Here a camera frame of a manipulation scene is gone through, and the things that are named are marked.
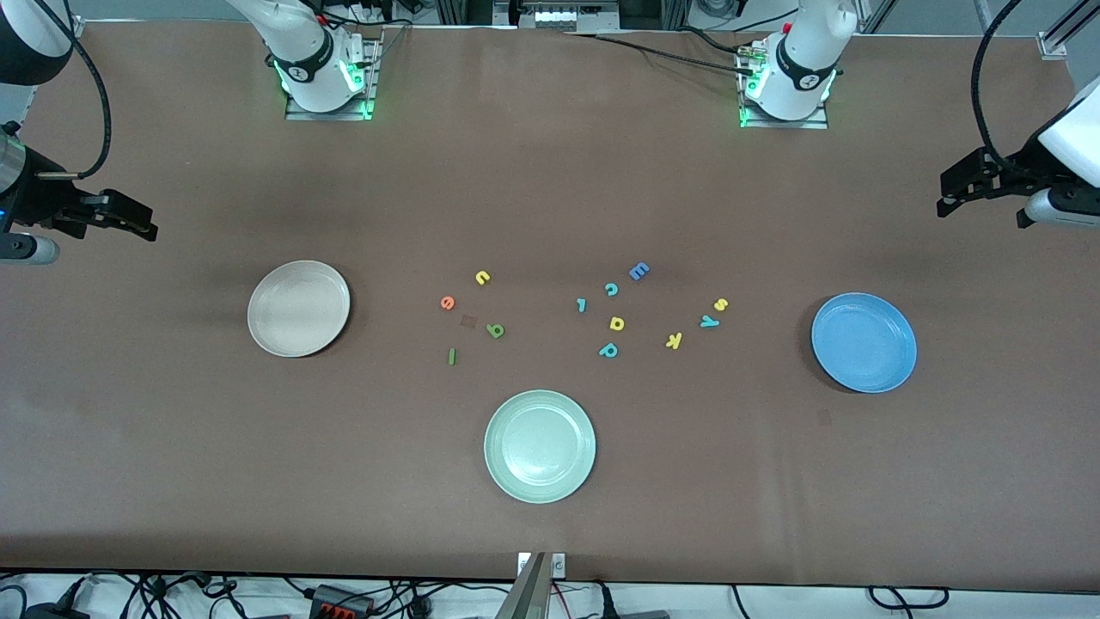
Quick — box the black looped floor cable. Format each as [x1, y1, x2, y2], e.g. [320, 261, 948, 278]
[866, 586, 951, 611]

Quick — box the black red power strip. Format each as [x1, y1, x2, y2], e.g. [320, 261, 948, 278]
[311, 585, 376, 619]

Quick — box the black tangled floor cable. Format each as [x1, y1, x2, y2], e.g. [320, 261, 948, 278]
[82, 572, 237, 604]

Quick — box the beige brown round plate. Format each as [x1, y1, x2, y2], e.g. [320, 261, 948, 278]
[247, 260, 351, 359]

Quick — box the short black table cable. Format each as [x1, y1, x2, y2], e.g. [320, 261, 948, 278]
[675, 26, 753, 57]

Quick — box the grey terminal block device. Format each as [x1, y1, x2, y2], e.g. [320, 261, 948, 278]
[516, 0, 621, 34]

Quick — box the long black table cable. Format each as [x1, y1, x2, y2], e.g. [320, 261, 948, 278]
[593, 33, 757, 77]

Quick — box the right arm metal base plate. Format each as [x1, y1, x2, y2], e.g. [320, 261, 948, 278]
[285, 34, 381, 121]

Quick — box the aluminium frame profile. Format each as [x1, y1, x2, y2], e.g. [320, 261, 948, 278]
[1044, 0, 1100, 48]
[434, 0, 495, 27]

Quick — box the black cable by base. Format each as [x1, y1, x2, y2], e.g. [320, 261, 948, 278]
[331, 4, 413, 31]

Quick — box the blue round plate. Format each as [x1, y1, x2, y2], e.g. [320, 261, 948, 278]
[811, 292, 918, 395]

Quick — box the grey metal camera pole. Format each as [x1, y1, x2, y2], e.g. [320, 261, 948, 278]
[494, 552, 551, 619]

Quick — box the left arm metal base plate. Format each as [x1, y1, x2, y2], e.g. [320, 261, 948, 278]
[739, 52, 831, 130]

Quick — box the pale green round plate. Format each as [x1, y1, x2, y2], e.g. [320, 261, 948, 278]
[484, 389, 597, 505]

